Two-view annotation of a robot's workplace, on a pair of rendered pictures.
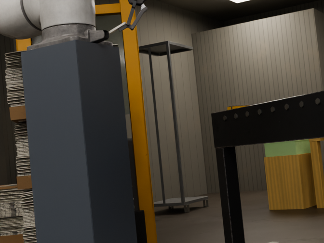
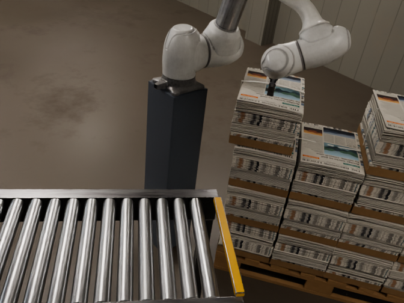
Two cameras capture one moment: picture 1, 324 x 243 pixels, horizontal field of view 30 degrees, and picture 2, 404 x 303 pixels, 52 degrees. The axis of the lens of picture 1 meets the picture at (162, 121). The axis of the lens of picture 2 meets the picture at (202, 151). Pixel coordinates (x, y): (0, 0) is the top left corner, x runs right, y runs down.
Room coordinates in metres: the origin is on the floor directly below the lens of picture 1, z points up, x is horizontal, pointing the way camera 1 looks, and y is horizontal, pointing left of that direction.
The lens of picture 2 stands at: (2.31, -1.44, 1.85)
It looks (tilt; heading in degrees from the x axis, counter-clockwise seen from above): 34 degrees down; 105
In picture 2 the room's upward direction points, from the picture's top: 7 degrees clockwise
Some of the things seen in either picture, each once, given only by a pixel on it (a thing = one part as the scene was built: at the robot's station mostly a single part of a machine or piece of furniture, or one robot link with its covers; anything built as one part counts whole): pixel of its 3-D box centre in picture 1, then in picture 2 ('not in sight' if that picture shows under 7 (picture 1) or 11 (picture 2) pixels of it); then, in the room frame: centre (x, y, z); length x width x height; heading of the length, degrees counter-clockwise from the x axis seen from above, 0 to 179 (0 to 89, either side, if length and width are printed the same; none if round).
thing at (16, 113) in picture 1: (37, 114); not in sight; (2.12, 0.43, 0.86); 0.29 x 0.16 x 0.04; 7
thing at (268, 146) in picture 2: not in sight; (262, 136); (2.15, 0.22, 0.86); 0.29 x 0.16 x 0.04; 7
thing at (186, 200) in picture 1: (170, 128); not in sight; (7.18, -0.10, 0.97); 0.70 x 0.57 x 1.95; 148
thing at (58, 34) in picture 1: (74, 38); (175, 80); (1.70, 0.22, 1.03); 0.22 x 0.18 x 0.06; 59
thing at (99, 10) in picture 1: (74, 12); not in sight; (3.76, 0.48, 1.62); 0.75 x 0.06 x 0.06; 95
